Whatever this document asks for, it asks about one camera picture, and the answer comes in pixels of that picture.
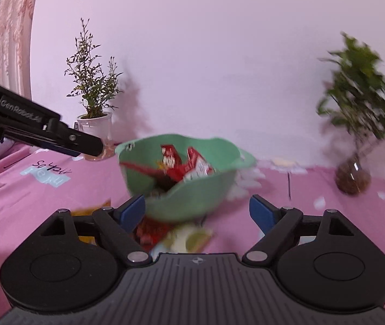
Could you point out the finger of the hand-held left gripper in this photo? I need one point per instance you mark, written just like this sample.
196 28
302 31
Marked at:
84 142

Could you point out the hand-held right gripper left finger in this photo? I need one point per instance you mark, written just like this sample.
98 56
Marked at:
133 211

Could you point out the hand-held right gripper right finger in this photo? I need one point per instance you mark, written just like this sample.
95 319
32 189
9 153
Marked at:
261 213

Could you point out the yellow snack packet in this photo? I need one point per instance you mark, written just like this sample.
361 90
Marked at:
84 211

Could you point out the red packet with white letters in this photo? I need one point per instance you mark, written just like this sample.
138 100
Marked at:
170 160

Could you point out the green plastic bowl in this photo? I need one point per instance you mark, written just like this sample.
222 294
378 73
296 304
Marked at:
195 196

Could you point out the red white pyramid packet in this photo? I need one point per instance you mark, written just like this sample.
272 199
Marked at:
197 166

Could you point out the small plant in white pot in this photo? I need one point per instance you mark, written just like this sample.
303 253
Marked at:
94 132

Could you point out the pink patterned curtain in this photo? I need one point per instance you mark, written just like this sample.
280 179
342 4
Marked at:
13 40

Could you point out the leafy plant in glass vase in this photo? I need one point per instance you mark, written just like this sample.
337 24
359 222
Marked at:
353 176

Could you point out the pink printed tablecloth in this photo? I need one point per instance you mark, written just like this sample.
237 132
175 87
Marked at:
375 216

